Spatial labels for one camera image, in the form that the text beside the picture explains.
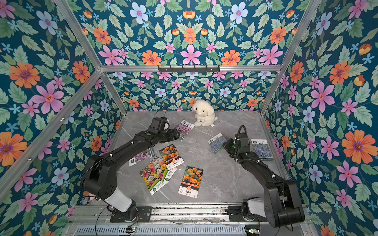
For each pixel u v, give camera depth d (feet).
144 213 2.42
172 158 3.06
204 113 3.23
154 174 2.83
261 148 3.23
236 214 2.41
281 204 1.35
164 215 2.46
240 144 2.21
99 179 1.47
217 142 3.09
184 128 3.55
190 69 3.01
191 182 2.77
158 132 2.27
